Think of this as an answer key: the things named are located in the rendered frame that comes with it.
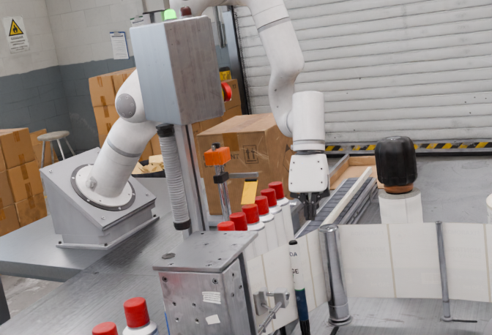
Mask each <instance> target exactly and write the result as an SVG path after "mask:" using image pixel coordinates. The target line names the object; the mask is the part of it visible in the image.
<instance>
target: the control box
mask: <svg viewBox="0 0 492 335"><path fill-rule="evenodd" d="M130 37H131V41H132V46H133V53H134V57H135V64H136V69H137V73H138V80H139V84H140V89H141V96H142V100H143V108H144V112H145V116H146V120H148V121H156V122H162V123H167V124H175V125H180V126H184V125H187V124H193V123H196V122H200V121H205V120H208V119H211V118H217V117H221V116H223V115H224V112H225V111H226V110H225V105H224V94H223V89H222V86H221V82H220V73H219V68H218V63H217V54H216V50H215V41H214V36H213V31H212V22H211V18H209V17H208V16H207V15H203V16H198V17H192V18H183V19H178V20H169V21H163V22H159V23H151V24H146V25H142V26H134V27H131V28H130Z"/></svg>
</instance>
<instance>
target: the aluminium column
mask: <svg viewBox="0 0 492 335"><path fill-rule="evenodd" d="M166 10H171V9H166ZM166 10H155V11H151V12H143V13H142V14H143V21H144V25H146V24H151V23H159V22H163V21H164V19H165V16H164V13H165V11H166ZM185 126H186V129H185ZM173 128H174V131H175V133H174V135H175V136H174V137H175V140H176V141H175V142H176V147H177V151H178V157H179V158H178V159H179V164H180V168H181V173H182V180H183V185H184V192H185V197H186V198H185V199H186V201H187V209H188V213H189V214H188V215H189V218H190V219H191V227H190V228H188V229H186V230H182V236H183V240H185V239H186V238H187V237H189V236H190V235H191V234H193V233H194V232H195V231H209V223H208V219H207V215H206V206H205V202H204V194H203V190H202V185H201V177H200V172H199V167H198V160H197V155H196V150H195V142H194V137H193V130H192V125H191V124H187V125H184V126H180V125H175V124H174V126H173ZM186 130H187V133H186ZM187 139H188V141H187ZM188 143H189V145H188ZM189 147H190V150H189ZM190 155H191V158H190ZM191 160H192V162H191ZM192 164H193V166H192ZM193 172H194V175H193ZM194 176H195V179H194ZM195 182H196V186H197V191H198V196H197V192H196V188H195ZM198 199H199V203H200V208H201V213H200V209H199V204H198ZM201 216H202V221H203V226H204V230H203V226H202V221H201Z"/></svg>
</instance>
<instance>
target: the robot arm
mask: <svg viewBox="0 0 492 335"><path fill-rule="evenodd" d="M169 2H170V9H172V10H174V12H175V13H176V17H177V20H178V19H179V16H180V13H179V10H180V8H181V7H183V6H187V7H190V9H191V12H192V15H193V17H198V16H201V15H202V13H203V11H204V10H205V9H206V8H207V7H215V6H226V5H241V6H246V7H248V8H249V10H250V12H251V15H252V17H253V20H254V23H255V25H256V28H257V31H258V34H259V37H260V38H261V42H262V44H263V46H264V50H265V52H266V55H267V57H268V59H269V63H270V65H271V68H272V74H271V78H270V80H269V88H268V96H269V104H270V107H271V109H272V113H273V116H274V118H275V121H276V124H277V126H278V128H279V130H280V131H281V132H282V133H283V134H284V135H285V136H286V137H289V138H293V145H291V150H293V151H295V152H297V153H295V155H292V156H291V162H290V168H289V178H288V188H289V191H290V192H291V193H290V197H292V198H296V199H298V200H299V201H300V202H301V203H302V205H304V217H305V220H315V217H316V205H317V204H318V202H319V201H320V200H321V199H322V198H325V197H329V196H330V193H329V188H330V182H329V168H328V163H327V157H326V154H324V153H322V151H325V130H324V94H323V93H321V92H319V91H299V92H296V93H294V84H295V80H296V78H297V76H298V74H299V73H300V72H301V71H302V70H303V68H304V65H305V62H304V58H303V55H302V51H301V48H300V46H299V43H298V40H297V36H296V34H295V32H294V28H293V26H292V23H291V19H290V17H289V15H288V12H287V9H286V6H285V3H284V1H283V0H169ZM115 106H116V111H117V113H118V114H119V116H120V118H119V119H118V120H117V121H116V122H115V123H114V125H113V126H112V127H111V130H110V132H109V133H108V136H107V138H106V140H105V142H104V144H103V146H102V148H101V150H100V152H99V154H98V156H97V159H96V161H95V163H94V165H90V166H86V167H83V168H81V169H80V170H79V171H78V173H77V175H76V177H75V181H76V184H77V186H78V188H79V190H80V191H81V192H82V193H83V194H84V195H85V196H86V197H87V198H88V199H90V200H91V201H93V202H95V203H98V204H100V205H102V206H108V207H119V206H123V205H125V204H127V203H128V202H129V201H130V198H131V197H132V190H131V187H130V185H129V183H128V182H127V181H128V180H129V178H130V176H131V174H132V172H133V170H134V168H135V166H136V165H137V163H138V160H139V159H140V157H141V155H142V153H143V151H144V149H145V147H146V145H147V143H148V142H149V141H150V139H151V138H152V137H153V136H154V135H155V134H156V133H157V129H156V126H157V125H159V124H162V122H156V121H148V120H146V116H145V112H144V104H143V100H142V96H141V89H140V84H139V80H138V73H137V69H136V70H135V71H134V72H133V73H132V74H131V75H130V76H129V78H128V79H126V81H125V82H124V83H123V85H122V86H121V88H120V89H119V91H118V93H117V95H116V100H115ZM322 192H323V193H322ZM297 193H300V195H299V194H297ZM308 193H312V194H311V200H310V201H309V197H308ZM319 193H321V194H319Z"/></svg>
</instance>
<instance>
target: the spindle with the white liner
mask: <svg viewBox="0 0 492 335"><path fill-rule="evenodd" d="M374 152H375V160H376V172H377V179H378V180H379V182H380V183H381V184H384V189H383V190H382V191H380V192H379V204H380V213H381V223H382V224H396V223H423V219H422V204H421V194H420V190H419V189H418V188H416V187H414V185H413V182H415V181H416V179H417V161H416V153H415V148H414V144H413V143H412V141H411V139H410V138H409V137H407V136H399V135H396V136H391V137H385V138H382V139H381V140H379V141H378V142H377V144H376V147H375V151H374Z"/></svg>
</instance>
